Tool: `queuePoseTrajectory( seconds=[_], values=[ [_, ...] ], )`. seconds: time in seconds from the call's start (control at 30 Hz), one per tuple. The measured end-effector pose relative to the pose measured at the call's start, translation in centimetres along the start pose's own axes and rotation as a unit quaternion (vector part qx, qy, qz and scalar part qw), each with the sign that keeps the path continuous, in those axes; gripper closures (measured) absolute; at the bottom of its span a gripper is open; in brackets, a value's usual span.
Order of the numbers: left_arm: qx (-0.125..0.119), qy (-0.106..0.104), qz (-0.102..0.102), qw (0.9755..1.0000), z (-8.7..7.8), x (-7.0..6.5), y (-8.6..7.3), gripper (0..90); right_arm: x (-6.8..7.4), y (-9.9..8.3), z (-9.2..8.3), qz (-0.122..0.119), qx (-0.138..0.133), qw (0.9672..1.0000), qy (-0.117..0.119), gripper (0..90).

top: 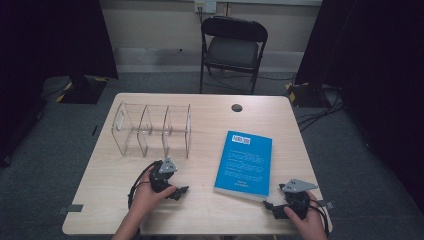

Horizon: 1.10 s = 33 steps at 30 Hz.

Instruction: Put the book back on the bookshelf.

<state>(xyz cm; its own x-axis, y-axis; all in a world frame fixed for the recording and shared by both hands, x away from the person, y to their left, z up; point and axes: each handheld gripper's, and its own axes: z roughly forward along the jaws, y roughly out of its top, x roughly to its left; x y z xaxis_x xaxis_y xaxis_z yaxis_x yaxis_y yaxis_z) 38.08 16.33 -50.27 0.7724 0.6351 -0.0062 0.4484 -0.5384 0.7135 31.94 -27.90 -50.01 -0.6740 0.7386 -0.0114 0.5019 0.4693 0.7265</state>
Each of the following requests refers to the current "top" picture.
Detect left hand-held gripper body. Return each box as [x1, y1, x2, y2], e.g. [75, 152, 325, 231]
[148, 156, 178, 194]

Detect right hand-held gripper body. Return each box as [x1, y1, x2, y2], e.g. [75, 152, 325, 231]
[279, 178, 319, 221]

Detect blue book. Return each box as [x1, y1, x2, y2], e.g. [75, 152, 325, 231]
[213, 130, 274, 203]

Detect clear acrylic file organizer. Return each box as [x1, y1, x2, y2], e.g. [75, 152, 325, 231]
[110, 100, 193, 160]

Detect person's left hand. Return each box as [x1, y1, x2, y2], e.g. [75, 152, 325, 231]
[128, 169, 178, 218]

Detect person's right hand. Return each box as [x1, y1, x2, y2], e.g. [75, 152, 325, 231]
[283, 190, 327, 235]

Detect black stand base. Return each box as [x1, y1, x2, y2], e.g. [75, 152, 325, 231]
[54, 75, 110, 105]
[284, 81, 341, 109]

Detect black folding chair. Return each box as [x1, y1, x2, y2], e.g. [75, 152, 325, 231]
[199, 15, 269, 96]

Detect black curtain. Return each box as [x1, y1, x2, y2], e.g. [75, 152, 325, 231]
[294, 0, 424, 214]
[0, 0, 120, 164]

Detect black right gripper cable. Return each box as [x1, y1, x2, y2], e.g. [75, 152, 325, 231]
[308, 195, 332, 237]

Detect grey table bracket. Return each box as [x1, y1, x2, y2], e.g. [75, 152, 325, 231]
[316, 199, 335, 211]
[56, 203, 85, 215]

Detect black floor cables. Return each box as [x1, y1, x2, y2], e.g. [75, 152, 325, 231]
[295, 87, 346, 133]

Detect white wall outlet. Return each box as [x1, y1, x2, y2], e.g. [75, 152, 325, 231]
[194, 0, 218, 15]

